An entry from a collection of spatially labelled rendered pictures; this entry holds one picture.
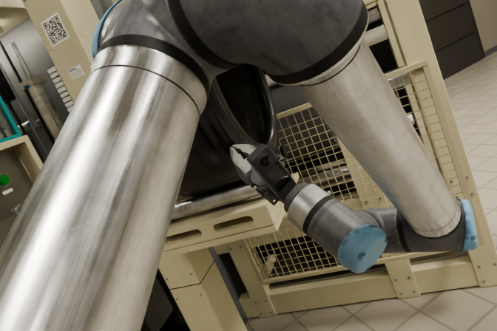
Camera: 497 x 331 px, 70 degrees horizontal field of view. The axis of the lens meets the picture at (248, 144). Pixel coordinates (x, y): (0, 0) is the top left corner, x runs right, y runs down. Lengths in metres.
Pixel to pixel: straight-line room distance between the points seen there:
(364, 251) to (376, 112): 0.30
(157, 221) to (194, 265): 0.96
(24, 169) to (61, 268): 1.01
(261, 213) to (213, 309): 0.49
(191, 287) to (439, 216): 0.87
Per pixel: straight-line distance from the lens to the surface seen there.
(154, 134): 0.29
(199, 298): 1.30
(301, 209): 0.68
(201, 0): 0.32
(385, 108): 0.43
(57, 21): 1.21
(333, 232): 0.66
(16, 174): 1.24
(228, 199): 0.96
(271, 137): 1.07
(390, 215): 0.76
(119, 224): 0.27
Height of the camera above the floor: 1.17
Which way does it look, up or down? 10 degrees down
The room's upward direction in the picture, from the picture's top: 23 degrees counter-clockwise
